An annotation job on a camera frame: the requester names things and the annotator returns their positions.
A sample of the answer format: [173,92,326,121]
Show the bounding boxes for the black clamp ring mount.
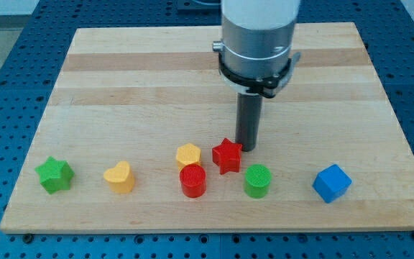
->
[218,52,301,99]

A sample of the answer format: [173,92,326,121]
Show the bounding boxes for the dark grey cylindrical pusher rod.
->
[235,94,262,152]

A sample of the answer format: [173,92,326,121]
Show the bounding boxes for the red star block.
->
[212,138,242,175]

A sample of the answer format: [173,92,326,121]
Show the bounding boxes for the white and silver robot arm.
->
[212,0,301,152]

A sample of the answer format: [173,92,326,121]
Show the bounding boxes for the yellow hexagon block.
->
[175,143,201,171]

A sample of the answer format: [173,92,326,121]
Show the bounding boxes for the green star block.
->
[34,156,75,194]

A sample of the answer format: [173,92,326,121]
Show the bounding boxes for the green cylinder block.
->
[244,164,272,199]

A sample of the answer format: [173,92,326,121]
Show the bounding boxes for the red cylinder block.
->
[179,164,206,198]

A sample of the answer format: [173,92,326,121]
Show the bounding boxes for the blue cube block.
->
[312,164,352,204]

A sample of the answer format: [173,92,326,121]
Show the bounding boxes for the light wooden board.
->
[0,22,414,234]

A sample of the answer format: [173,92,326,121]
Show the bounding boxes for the yellow heart block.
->
[103,161,135,194]

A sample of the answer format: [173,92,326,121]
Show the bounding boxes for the blue perforated metal table plate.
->
[0,0,414,258]

